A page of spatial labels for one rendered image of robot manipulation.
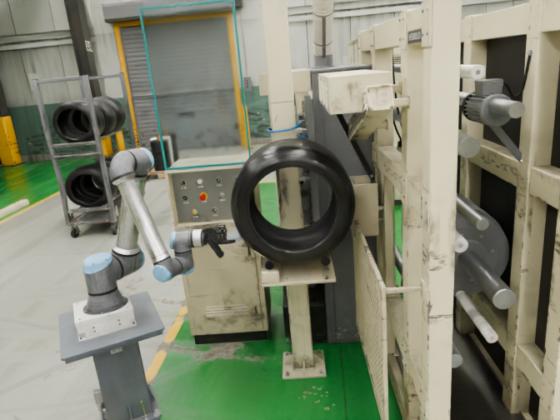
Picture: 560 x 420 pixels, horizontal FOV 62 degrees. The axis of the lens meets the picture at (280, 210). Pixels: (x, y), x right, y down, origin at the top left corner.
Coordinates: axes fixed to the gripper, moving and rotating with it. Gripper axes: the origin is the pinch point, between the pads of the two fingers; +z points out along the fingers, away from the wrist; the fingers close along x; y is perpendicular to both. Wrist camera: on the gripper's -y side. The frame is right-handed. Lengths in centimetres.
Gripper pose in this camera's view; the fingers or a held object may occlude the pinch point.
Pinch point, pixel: (242, 238)
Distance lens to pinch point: 236.8
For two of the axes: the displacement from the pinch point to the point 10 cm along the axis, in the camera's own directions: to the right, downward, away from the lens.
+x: 0.2, -3.0, 9.5
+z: 10.0, -0.8, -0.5
